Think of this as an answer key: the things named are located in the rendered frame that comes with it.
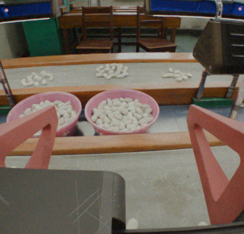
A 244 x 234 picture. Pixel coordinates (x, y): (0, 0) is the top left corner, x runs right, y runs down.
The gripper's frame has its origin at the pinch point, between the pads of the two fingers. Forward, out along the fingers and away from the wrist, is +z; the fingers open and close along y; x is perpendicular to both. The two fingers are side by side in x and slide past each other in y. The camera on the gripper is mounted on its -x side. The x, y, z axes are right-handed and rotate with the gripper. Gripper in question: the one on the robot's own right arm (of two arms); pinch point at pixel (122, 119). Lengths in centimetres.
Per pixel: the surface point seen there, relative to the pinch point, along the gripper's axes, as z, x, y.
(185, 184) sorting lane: 16.0, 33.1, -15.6
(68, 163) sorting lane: 22.9, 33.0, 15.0
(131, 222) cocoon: 6.2, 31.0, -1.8
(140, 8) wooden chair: 256, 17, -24
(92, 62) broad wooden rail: 94, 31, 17
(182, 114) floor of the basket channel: 54, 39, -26
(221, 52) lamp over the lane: 15.0, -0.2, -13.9
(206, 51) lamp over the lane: 17.0, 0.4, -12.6
